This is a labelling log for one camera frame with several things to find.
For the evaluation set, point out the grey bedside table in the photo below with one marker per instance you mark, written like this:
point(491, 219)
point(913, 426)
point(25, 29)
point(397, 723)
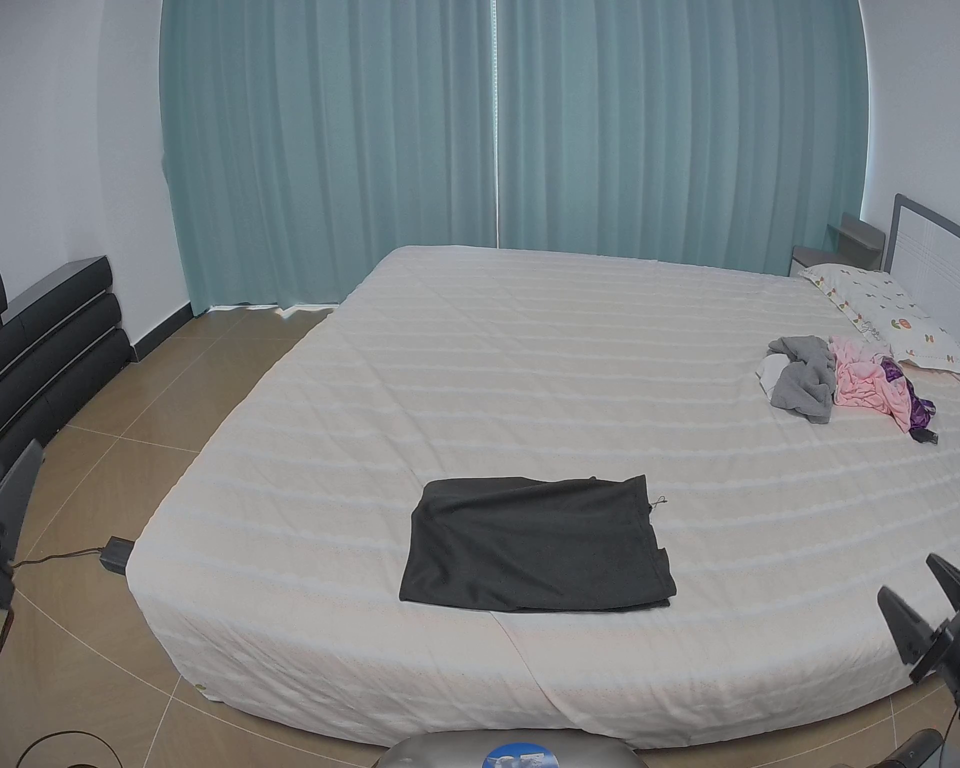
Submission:
point(847, 240)

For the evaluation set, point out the black T-shirt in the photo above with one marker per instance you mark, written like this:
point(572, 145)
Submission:
point(532, 547)

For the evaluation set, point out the small black garment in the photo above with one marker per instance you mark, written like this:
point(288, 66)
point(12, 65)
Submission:
point(924, 435)

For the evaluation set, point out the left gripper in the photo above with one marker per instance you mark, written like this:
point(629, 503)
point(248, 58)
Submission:
point(6, 585)

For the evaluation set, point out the pink garment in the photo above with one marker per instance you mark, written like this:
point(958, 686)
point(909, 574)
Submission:
point(862, 382)

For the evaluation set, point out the grey garment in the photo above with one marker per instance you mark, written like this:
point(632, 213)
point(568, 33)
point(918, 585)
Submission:
point(806, 382)

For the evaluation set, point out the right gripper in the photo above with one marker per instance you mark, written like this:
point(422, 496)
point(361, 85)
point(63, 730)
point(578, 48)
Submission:
point(941, 645)

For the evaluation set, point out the black power adapter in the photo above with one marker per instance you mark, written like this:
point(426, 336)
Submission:
point(118, 556)

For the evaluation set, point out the purple garment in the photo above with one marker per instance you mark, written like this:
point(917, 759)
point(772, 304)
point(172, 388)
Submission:
point(916, 409)

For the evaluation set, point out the white garment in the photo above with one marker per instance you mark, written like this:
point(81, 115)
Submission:
point(766, 371)

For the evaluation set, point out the bed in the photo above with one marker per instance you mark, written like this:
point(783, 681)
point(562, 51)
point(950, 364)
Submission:
point(562, 375)

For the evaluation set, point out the black chest of drawers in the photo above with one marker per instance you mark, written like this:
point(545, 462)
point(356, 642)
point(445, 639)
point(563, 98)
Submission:
point(52, 352)

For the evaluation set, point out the white printed pillow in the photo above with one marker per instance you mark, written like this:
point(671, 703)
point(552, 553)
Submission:
point(892, 315)

